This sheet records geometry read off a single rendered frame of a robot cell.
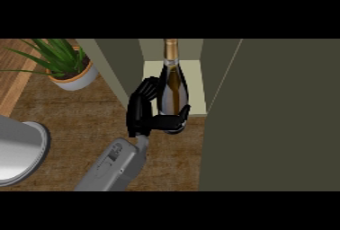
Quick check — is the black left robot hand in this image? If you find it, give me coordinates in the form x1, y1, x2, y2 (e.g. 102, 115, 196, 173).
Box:
125, 75, 193, 138

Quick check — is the dark wine bottle gold foil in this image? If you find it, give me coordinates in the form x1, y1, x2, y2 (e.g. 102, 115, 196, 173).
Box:
156, 38, 191, 135

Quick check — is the olive grey cabinet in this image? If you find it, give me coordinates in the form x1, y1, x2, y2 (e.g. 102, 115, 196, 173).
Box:
74, 38, 244, 118

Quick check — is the dark grey cabinet door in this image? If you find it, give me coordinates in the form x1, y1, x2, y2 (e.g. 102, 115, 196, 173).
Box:
198, 38, 340, 192

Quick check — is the green plant in white pot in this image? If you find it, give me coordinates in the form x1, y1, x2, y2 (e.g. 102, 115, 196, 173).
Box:
0, 38, 99, 92

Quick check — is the pale grey round appliance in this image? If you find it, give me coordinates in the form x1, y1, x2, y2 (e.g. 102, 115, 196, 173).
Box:
0, 115, 54, 188

